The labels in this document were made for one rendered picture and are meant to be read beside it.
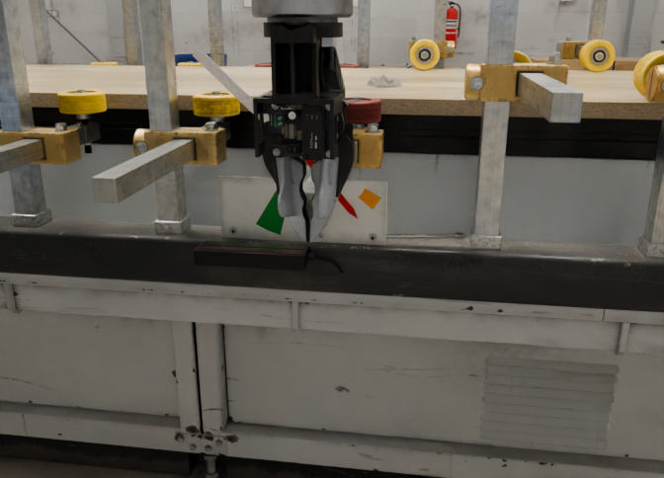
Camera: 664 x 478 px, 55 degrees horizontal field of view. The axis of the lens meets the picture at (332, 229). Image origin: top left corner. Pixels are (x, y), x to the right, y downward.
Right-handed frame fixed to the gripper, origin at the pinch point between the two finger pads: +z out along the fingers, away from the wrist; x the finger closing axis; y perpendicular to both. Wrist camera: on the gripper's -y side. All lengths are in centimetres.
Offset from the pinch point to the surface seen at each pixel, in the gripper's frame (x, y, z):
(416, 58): 8, -118, -10
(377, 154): 4.5, -30.9, -1.5
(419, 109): 10, -51, -6
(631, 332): 45, -34, 26
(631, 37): 236, -733, -2
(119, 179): -23.5, -6.2, -2.7
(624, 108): 44, -51, -6
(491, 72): 19.8, -31.0, -13.3
